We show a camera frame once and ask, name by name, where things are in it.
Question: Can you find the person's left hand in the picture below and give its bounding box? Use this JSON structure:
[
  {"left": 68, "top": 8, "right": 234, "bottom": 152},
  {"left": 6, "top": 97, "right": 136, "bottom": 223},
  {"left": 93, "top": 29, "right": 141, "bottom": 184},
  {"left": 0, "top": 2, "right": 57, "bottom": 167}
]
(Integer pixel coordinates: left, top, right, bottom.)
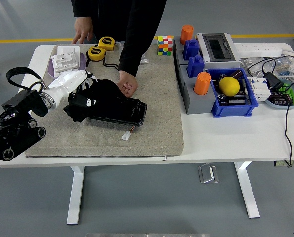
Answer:
[{"left": 116, "top": 70, "right": 139, "bottom": 99}]

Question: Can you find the person's right hand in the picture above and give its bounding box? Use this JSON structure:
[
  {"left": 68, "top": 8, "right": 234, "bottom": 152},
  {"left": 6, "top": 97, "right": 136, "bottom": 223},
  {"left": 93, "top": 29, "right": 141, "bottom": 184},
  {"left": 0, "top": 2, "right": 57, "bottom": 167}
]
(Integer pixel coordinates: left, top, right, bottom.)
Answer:
[{"left": 71, "top": 16, "right": 94, "bottom": 45}]

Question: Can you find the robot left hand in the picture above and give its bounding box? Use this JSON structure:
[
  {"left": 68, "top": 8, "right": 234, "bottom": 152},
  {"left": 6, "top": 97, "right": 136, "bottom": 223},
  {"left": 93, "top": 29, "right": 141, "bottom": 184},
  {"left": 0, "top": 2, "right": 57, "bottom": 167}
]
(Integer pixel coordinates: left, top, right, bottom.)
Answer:
[{"left": 47, "top": 69, "right": 99, "bottom": 108}]

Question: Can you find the black rag with red tag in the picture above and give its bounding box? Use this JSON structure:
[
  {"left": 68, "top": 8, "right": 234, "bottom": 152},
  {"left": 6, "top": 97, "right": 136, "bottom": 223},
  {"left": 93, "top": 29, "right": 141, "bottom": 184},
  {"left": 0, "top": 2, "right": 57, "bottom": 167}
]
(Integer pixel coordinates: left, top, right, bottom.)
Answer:
[{"left": 63, "top": 79, "right": 127, "bottom": 123}]

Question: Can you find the purple oval tray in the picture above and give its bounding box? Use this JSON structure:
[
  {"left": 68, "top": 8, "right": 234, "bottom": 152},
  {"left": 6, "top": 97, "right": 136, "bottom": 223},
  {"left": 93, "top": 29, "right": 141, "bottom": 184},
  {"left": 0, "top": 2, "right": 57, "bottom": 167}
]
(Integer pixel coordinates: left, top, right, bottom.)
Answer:
[{"left": 47, "top": 52, "right": 87, "bottom": 78}]

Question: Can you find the yellow tape measure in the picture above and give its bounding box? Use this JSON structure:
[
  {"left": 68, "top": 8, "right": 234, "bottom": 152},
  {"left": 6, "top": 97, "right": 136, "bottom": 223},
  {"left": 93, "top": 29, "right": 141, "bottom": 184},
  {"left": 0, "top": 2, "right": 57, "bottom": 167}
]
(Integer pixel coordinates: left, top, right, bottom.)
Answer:
[
  {"left": 98, "top": 36, "right": 116, "bottom": 52},
  {"left": 86, "top": 46, "right": 107, "bottom": 62}
]

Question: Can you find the person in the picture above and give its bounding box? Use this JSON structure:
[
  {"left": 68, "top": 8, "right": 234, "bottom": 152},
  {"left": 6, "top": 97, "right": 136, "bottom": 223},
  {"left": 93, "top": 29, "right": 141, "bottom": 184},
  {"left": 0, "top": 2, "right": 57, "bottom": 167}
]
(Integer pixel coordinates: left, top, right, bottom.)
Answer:
[{"left": 71, "top": 0, "right": 167, "bottom": 50}]

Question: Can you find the grey-brown mat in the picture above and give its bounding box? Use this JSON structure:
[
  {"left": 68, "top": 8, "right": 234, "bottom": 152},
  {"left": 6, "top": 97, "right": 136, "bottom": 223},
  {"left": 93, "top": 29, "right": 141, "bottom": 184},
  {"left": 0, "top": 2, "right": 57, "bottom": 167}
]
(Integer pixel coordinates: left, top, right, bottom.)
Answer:
[{"left": 25, "top": 44, "right": 184, "bottom": 158}]

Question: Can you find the colourful puzzle cube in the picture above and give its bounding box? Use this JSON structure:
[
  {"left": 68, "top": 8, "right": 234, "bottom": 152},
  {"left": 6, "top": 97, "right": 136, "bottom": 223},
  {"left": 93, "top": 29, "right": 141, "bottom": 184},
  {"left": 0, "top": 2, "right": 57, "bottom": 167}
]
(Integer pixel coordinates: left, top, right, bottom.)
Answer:
[{"left": 157, "top": 35, "right": 174, "bottom": 56}]

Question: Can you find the grey block base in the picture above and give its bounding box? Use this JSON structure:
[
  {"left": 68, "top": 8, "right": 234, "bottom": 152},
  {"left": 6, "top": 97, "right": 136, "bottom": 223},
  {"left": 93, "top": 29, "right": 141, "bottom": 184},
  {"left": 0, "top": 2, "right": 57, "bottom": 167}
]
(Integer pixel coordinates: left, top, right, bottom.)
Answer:
[
  {"left": 178, "top": 64, "right": 218, "bottom": 115},
  {"left": 173, "top": 36, "right": 204, "bottom": 69}
]

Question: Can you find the white table leg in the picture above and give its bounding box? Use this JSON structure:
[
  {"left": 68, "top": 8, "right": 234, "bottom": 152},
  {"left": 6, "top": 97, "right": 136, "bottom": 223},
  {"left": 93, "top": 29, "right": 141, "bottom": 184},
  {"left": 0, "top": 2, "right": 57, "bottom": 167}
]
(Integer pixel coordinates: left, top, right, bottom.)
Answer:
[
  {"left": 234, "top": 161, "right": 261, "bottom": 219},
  {"left": 66, "top": 165, "right": 85, "bottom": 225}
]

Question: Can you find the blue plastic block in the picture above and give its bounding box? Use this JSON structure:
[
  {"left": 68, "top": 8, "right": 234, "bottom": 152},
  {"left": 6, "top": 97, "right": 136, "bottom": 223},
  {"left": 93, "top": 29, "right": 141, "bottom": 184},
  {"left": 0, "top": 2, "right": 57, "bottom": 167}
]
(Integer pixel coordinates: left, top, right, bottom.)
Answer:
[
  {"left": 182, "top": 39, "right": 200, "bottom": 61},
  {"left": 186, "top": 54, "right": 205, "bottom": 78}
]

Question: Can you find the orange cylinder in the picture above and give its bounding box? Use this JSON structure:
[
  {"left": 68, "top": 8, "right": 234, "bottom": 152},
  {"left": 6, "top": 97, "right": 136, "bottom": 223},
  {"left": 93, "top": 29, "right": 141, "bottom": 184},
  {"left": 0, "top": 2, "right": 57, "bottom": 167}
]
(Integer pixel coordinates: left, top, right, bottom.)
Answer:
[
  {"left": 180, "top": 24, "right": 194, "bottom": 46},
  {"left": 193, "top": 72, "right": 212, "bottom": 96}
]

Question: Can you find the white table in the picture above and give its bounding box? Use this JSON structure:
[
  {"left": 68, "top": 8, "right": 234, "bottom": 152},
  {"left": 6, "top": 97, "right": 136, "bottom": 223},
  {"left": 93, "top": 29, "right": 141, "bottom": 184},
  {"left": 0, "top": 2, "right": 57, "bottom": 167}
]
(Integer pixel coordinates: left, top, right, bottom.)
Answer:
[{"left": 0, "top": 43, "right": 294, "bottom": 225}]

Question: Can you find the yellow ball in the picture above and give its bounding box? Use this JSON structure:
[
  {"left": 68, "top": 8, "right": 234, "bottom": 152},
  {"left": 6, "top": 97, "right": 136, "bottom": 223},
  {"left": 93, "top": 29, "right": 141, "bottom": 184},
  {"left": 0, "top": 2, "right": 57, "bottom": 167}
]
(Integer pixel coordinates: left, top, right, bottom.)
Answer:
[{"left": 218, "top": 76, "right": 241, "bottom": 97}]

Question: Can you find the blue plastic bin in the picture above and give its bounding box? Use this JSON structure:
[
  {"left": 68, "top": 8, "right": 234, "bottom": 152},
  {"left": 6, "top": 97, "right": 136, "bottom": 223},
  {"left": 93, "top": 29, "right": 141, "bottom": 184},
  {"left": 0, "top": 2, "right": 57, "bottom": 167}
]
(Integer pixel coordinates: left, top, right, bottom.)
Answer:
[{"left": 206, "top": 68, "right": 259, "bottom": 118}]

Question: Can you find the black circuit board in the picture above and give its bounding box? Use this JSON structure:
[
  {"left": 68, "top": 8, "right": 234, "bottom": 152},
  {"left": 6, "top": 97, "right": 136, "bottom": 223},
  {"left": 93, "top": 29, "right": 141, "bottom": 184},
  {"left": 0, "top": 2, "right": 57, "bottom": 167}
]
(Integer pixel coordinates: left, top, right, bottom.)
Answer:
[{"left": 214, "top": 69, "right": 252, "bottom": 106}]

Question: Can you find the silver metal floor plate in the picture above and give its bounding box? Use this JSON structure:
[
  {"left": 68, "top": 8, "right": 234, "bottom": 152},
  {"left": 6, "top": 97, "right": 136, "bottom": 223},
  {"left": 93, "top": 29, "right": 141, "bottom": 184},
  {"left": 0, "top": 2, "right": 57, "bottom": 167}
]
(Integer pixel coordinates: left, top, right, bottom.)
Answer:
[{"left": 198, "top": 163, "right": 220, "bottom": 184}]

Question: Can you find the clear bag of parts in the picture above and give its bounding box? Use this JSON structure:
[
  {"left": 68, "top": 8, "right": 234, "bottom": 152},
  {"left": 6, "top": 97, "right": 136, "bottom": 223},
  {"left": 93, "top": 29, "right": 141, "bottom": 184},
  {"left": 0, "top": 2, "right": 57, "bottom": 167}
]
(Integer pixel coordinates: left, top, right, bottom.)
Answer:
[{"left": 240, "top": 56, "right": 294, "bottom": 83}]

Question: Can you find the light blue tray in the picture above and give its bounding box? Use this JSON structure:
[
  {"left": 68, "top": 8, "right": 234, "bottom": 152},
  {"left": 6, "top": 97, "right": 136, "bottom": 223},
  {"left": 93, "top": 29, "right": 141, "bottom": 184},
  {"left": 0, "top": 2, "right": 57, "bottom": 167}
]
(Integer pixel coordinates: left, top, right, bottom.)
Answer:
[{"left": 264, "top": 79, "right": 294, "bottom": 110}]

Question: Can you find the white circuit breaker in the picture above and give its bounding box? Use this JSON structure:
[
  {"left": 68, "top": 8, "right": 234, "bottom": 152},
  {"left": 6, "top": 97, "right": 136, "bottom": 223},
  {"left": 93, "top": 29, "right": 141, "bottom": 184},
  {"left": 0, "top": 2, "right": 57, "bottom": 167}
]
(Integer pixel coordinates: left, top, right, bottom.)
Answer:
[{"left": 247, "top": 76, "right": 271, "bottom": 102}]

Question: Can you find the black electronic module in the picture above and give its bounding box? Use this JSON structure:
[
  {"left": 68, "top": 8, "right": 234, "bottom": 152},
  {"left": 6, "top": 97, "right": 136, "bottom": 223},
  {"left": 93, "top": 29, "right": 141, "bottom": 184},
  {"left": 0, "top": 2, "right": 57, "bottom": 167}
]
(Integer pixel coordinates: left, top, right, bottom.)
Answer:
[{"left": 270, "top": 90, "right": 290, "bottom": 106}]

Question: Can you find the white power strip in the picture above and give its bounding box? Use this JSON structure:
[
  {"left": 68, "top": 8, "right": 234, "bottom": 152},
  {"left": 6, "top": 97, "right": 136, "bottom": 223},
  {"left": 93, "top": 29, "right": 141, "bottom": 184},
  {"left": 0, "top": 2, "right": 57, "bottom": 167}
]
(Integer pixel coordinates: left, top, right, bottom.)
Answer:
[{"left": 234, "top": 43, "right": 283, "bottom": 57}]

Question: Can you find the green terminal block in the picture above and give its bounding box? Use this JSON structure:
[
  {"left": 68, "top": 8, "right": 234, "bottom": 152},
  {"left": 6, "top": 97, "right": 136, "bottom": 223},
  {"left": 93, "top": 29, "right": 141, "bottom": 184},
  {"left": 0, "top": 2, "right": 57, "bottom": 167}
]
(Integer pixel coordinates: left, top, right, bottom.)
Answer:
[{"left": 280, "top": 83, "right": 294, "bottom": 106}]

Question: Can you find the black power adapter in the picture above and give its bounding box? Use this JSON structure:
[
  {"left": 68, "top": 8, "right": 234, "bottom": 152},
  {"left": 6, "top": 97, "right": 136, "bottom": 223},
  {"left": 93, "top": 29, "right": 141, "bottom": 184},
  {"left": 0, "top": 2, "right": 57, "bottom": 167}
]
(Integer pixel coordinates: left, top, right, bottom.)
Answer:
[{"left": 263, "top": 71, "right": 285, "bottom": 91}]

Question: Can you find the white flat switch plate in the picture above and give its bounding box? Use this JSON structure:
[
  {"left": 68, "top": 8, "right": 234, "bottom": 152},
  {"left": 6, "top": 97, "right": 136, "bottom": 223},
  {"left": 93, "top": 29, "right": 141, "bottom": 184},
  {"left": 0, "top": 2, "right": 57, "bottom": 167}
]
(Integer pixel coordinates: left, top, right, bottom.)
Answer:
[
  {"left": 54, "top": 68, "right": 79, "bottom": 75},
  {"left": 57, "top": 46, "right": 80, "bottom": 55}
]

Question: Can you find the white switch module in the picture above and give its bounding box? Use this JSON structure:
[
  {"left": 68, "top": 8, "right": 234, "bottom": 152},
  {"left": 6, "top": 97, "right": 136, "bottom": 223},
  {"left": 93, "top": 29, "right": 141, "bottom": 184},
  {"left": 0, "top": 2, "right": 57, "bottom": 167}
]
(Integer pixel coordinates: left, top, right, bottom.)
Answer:
[{"left": 51, "top": 52, "right": 79, "bottom": 74}]

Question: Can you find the black wrist strap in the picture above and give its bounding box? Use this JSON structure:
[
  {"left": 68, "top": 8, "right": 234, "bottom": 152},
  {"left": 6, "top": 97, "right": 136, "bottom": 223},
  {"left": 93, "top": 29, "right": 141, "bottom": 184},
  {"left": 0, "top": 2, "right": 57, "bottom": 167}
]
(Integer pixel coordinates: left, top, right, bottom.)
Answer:
[{"left": 102, "top": 57, "right": 120, "bottom": 72}]

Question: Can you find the white connector with wires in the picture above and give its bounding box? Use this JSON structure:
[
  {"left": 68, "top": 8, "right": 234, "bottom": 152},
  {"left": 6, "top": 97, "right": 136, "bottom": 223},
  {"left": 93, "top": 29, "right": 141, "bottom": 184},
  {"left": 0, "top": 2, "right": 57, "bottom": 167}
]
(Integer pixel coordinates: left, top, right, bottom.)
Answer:
[{"left": 121, "top": 127, "right": 137, "bottom": 141}]

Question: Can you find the grey electrical enclosure box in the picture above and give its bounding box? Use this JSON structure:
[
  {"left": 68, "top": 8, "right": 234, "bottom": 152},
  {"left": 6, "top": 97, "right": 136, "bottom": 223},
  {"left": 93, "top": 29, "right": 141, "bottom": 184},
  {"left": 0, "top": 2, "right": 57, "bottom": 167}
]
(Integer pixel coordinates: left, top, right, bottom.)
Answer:
[{"left": 195, "top": 32, "right": 242, "bottom": 70}]

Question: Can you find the black adapter cable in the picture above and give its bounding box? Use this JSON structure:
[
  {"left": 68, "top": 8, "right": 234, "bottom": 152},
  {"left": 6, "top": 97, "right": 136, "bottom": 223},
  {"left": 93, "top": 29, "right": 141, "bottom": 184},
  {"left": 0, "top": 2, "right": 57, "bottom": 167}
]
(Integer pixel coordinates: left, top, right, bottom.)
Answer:
[{"left": 247, "top": 55, "right": 294, "bottom": 168}]

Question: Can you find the white power cable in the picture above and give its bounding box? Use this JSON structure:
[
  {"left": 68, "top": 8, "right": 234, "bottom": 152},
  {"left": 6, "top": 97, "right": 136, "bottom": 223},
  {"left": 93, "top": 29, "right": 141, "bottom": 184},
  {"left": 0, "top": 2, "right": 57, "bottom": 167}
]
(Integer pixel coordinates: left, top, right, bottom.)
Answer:
[{"left": 281, "top": 49, "right": 294, "bottom": 75}]

